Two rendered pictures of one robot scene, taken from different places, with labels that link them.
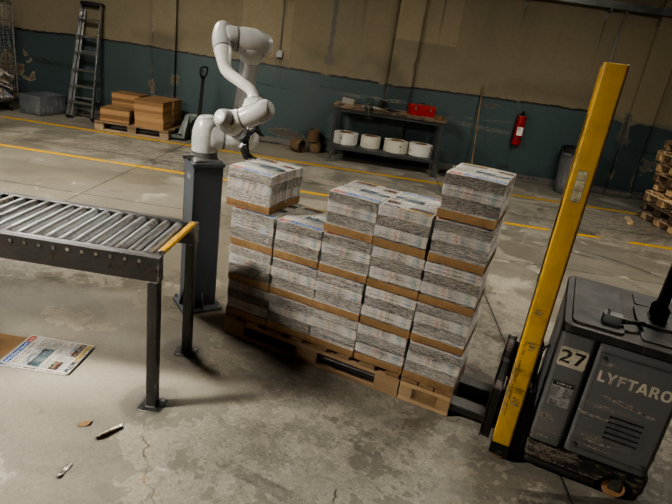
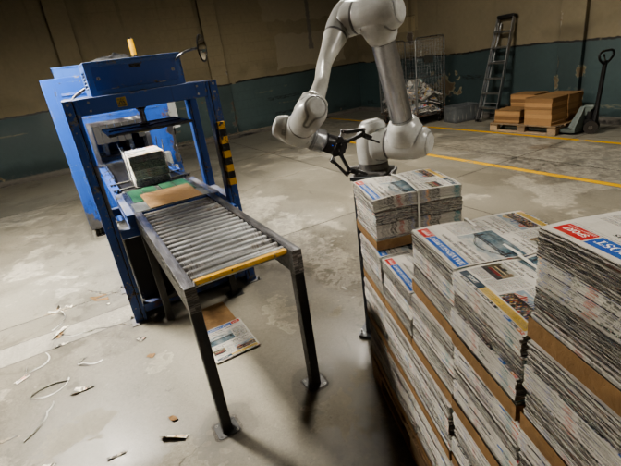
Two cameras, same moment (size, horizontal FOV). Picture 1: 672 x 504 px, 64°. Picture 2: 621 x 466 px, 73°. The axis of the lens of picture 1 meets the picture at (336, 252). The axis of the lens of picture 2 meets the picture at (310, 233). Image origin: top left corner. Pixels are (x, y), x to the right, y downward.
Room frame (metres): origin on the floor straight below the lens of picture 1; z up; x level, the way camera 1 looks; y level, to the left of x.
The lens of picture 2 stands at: (1.90, -0.83, 1.59)
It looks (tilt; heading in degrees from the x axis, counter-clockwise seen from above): 22 degrees down; 61
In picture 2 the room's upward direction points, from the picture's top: 8 degrees counter-clockwise
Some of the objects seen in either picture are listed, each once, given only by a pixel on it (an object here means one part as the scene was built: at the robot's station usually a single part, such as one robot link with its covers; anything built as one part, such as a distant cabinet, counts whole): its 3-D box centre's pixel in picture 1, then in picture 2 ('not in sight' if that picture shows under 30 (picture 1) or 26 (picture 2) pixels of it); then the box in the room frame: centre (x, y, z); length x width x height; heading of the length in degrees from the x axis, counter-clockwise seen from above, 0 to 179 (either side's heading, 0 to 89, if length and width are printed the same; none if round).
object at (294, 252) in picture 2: (75, 214); (245, 224); (2.70, 1.42, 0.74); 1.34 x 0.05 x 0.12; 88
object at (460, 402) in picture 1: (396, 381); not in sight; (2.61, -0.44, 0.05); 1.05 x 0.10 x 0.04; 69
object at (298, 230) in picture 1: (327, 289); (460, 376); (2.92, 0.02, 0.42); 1.17 x 0.39 x 0.83; 69
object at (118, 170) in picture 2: not in sight; (140, 175); (2.51, 3.57, 0.75); 1.53 x 0.64 x 0.10; 88
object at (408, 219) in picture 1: (412, 223); (554, 323); (2.77, -0.38, 0.95); 0.38 x 0.29 x 0.23; 158
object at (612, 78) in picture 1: (551, 276); not in sight; (2.19, -0.94, 0.97); 0.09 x 0.09 x 1.75; 69
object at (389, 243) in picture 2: (254, 202); (383, 230); (3.00, 0.51, 0.86); 0.29 x 0.16 x 0.04; 69
